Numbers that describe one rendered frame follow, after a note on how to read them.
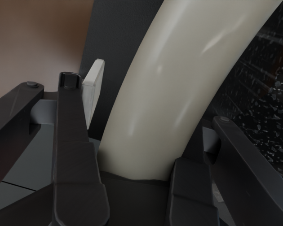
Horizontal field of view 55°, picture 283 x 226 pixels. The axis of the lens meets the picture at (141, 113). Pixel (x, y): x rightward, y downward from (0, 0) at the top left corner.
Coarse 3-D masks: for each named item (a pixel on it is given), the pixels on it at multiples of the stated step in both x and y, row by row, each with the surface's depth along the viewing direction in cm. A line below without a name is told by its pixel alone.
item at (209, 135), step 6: (204, 120) 16; (204, 126) 15; (210, 126) 15; (204, 132) 15; (210, 132) 15; (204, 138) 15; (210, 138) 15; (216, 138) 15; (204, 144) 15; (210, 144) 15; (216, 144) 15; (204, 150) 16; (210, 150) 15; (216, 150) 15
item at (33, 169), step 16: (48, 128) 111; (32, 144) 98; (48, 144) 101; (96, 144) 112; (32, 160) 90; (48, 160) 93; (16, 176) 82; (32, 176) 84; (48, 176) 86; (0, 192) 74; (16, 192) 76; (32, 192) 78; (0, 208) 70
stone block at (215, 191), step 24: (264, 24) 36; (264, 48) 34; (240, 72) 39; (264, 72) 32; (216, 96) 47; (240, 96) 37; (264, 96) 31; (240, 120) 36; (264, 120) 32; (264, 144) 35; (216, 192) 53
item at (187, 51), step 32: (192, 0) 7; (224, 0) 7; (256, 0) 7; (160, 32) 8; (192, 32) 7; (224, 32) 7; (256, 32) 8; (160, 64) 8; (192, 64) 8; (224, 64) 8; (128, 96) 9; (160, 96) 8; (192, 96) 8; (128, 128) 9; (160, 128) 8; (192, 128) 9; (128, 160) 9; (160, 160) 9
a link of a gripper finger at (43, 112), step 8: (48, 96) 15; (56, 96) 15; (40, 104) 14; (48, 104) 14; (56, 104) 14; (32, 112) 14; (40, 112) 14; (48, 112) 14; (32, 120) 14; (40, 120) 14; (48, 120) 15
